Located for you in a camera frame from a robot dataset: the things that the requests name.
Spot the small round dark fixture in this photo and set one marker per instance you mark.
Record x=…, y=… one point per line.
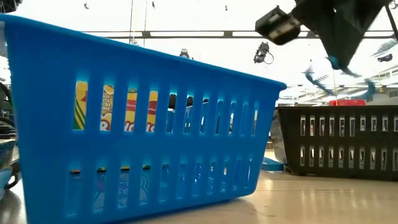
x=184, y=54

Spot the black plastic slotted basket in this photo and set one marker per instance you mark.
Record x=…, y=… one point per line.
x=342, y=140

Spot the red storage bin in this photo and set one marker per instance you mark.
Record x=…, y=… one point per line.
x=346, y=102

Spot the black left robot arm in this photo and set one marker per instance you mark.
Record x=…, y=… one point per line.
x=9, y=4

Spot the blue plastic slotted basket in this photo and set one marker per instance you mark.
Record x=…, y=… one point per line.
x=155, y=149

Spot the yellow green crayon box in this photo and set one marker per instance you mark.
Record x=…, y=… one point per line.
x=80, y=105

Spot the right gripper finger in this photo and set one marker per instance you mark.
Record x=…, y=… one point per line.
x=345, y=31

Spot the dark flat ceiling fixture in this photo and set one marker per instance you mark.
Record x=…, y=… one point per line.
x=385, y=58

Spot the teal rubber band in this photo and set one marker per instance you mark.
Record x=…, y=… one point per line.
x=334, y=61
x=272, y=165

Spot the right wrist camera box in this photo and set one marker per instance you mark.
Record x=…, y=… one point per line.
x=276, y=26

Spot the grey-blue rubber band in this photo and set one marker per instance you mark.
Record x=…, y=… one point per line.
x=6, y=152

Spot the black overhead camera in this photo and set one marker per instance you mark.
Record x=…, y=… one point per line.
x=261, y=53

